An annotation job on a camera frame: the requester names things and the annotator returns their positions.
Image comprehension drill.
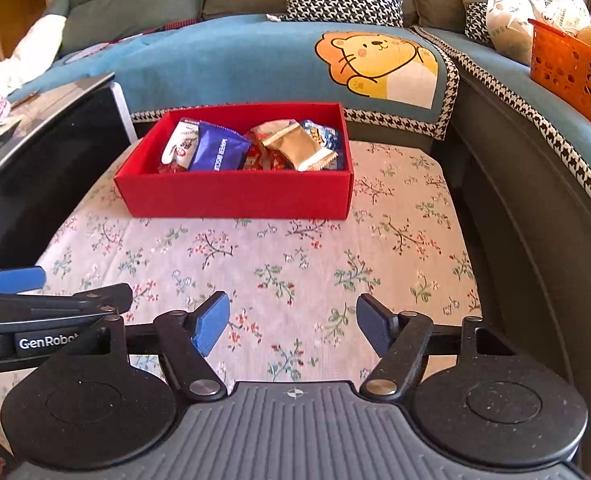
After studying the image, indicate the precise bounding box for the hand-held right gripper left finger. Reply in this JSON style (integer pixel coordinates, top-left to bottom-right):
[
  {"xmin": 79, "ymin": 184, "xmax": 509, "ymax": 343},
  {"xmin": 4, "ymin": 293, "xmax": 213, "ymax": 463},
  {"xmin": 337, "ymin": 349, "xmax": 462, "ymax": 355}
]
[{"xmin": 93, "ymin": 290, "xmax": 231, "ymax": 403}]

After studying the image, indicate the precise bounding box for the white cloth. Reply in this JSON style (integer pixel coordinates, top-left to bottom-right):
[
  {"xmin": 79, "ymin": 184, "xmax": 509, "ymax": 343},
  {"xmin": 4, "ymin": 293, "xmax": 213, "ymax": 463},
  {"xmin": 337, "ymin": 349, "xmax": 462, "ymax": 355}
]
[{"xmin": 0, "ymin": 10, "xmax": 69, "ymax": 103}]

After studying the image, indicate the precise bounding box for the gold snack packet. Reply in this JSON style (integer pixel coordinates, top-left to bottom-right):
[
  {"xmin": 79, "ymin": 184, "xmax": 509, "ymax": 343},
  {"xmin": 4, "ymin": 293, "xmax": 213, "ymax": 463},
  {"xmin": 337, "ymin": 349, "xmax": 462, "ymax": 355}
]
[{"xmin": 262, "ymin": 121, "xmax": 339, "ymax": 172}]

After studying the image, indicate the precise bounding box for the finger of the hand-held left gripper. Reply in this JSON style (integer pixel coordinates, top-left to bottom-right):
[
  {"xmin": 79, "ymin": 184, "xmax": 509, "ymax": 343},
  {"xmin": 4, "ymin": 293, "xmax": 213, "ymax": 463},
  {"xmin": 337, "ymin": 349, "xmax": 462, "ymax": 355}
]
[
  {"xmin": 0, "ymin": 266, "xmax": 47, "ymax": 295},
  {"xmin": 0, "ymin": 283, "xmax": 134, "ymax": 325}
]

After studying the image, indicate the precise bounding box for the red cardboard box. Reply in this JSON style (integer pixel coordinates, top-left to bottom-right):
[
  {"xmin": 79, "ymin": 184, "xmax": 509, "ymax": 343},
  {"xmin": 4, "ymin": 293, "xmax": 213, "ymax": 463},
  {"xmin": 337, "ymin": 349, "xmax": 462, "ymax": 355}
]
[{"xmin": 114, "ymin": 101, "xmax": 355, "ymax": 221}]

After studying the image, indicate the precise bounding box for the blue patterned snack packet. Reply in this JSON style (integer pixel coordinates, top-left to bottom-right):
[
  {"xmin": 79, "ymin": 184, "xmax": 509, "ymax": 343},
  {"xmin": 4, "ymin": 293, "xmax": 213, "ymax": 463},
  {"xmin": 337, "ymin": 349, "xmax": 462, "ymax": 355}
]
[{"xmin": 299, "ymin": 119, "xmax": 349, "ymax": 171}]

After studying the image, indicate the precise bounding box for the white foil snack packet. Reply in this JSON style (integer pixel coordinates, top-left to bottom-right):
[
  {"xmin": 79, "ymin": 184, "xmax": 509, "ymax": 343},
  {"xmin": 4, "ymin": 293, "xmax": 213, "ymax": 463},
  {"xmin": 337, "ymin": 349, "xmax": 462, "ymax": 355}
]
[{"xmin": 160, "ymin": 117, "xmax": 202, "ymax": 171}]

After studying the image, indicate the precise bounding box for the blue houndstooth edged sofa cover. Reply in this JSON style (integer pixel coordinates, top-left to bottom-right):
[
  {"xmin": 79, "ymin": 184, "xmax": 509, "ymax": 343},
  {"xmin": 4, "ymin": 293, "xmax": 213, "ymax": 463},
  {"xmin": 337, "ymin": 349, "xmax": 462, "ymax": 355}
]
[{"xmin": 410, "ymin": 25, "xmax": 591, "ymax": 233}]

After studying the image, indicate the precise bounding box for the dark blue wafer packet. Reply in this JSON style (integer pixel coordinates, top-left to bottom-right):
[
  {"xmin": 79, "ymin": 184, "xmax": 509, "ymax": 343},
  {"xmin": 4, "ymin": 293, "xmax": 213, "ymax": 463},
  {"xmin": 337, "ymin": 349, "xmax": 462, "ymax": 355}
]
[{"xmin": 188, "ymin": 121, "xmax": 254, "ymax": 173}]

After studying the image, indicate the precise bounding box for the grey green sofa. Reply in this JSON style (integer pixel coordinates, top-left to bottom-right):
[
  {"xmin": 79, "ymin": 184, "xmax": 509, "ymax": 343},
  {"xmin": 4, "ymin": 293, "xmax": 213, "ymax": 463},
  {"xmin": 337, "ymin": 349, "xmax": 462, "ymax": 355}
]
[{"xmin": 46, "ymin": 0, "xmax": 591, "ymax": 411}]

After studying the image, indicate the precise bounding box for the blue lion print sofa cover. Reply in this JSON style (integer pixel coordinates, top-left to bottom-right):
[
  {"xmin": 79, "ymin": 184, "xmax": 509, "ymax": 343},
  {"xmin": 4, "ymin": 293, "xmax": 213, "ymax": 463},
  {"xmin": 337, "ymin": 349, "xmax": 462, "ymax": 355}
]
[{"xmin": 8, "ymin": 20, "xmax": 460, "ymax": 142}]

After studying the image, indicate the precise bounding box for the orange plastic basket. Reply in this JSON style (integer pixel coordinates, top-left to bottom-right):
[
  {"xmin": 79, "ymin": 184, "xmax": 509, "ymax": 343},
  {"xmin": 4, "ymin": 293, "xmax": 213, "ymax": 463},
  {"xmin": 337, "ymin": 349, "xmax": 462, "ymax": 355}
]
[{"xmin": 528, "ymin": 19, "xmax": 591, "ymax": 143}]

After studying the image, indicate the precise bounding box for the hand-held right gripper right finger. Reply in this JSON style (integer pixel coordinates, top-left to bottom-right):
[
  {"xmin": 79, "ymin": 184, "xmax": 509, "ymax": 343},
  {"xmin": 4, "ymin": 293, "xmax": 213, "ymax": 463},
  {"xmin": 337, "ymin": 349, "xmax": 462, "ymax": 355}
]
[{"xmin": 356, "ymin": 292, "xmax": 526, "ymax": 403}]

